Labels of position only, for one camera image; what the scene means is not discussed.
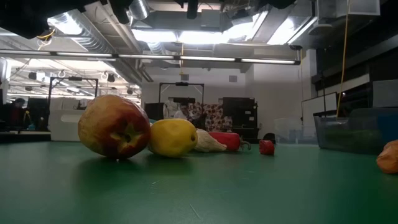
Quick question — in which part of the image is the small red pepper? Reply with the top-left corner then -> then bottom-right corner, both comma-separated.
259,139 -> 275,156

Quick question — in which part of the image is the red yellow apple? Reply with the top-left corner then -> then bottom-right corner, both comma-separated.
77,94 -> 152,161

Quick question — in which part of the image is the orange carrot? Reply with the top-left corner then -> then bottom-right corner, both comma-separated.
376,139 -> 398,175

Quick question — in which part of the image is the floral patterned cloth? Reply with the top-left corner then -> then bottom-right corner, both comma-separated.
186,102 -> 234,133

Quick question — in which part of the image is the cream garlic bulb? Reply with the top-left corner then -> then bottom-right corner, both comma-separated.
194,128 -> 228,153

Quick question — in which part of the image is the yellow lemon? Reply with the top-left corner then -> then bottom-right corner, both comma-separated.
148,118 -> 199,159

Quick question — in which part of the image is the black cabinet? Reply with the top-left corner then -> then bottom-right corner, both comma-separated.
221,96 -> 259,139

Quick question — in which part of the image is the red chili pepper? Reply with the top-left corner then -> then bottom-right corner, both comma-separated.
208,131 -> 252,152

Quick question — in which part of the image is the long LED light bar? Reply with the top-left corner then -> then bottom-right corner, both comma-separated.
0,49 -> 301,65

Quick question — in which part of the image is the green table mat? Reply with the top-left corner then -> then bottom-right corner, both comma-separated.
0,141 -> 398,224

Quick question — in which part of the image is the clear plastic bin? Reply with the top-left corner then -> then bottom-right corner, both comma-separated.
273,117 -> 318,144

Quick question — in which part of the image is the whiteboard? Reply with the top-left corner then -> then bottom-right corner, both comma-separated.
301,92 -> 339,125

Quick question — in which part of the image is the grey translucent plastic bin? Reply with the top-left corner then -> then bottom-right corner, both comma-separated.
313,107 -> 383,156

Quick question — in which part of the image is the white plastic bin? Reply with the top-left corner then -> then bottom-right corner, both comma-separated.
49,98 -> 90,142

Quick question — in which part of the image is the person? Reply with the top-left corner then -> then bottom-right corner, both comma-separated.
9,98 -> 29,131

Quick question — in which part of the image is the blue plastic bin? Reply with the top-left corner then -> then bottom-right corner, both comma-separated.
371,107 -> 398,147

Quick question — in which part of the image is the silver ventilation duct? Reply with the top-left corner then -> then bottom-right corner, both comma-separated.
129,0 -> 150,21

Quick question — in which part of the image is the yellow hanging cable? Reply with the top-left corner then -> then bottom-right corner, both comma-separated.
335,0 -> 351,118

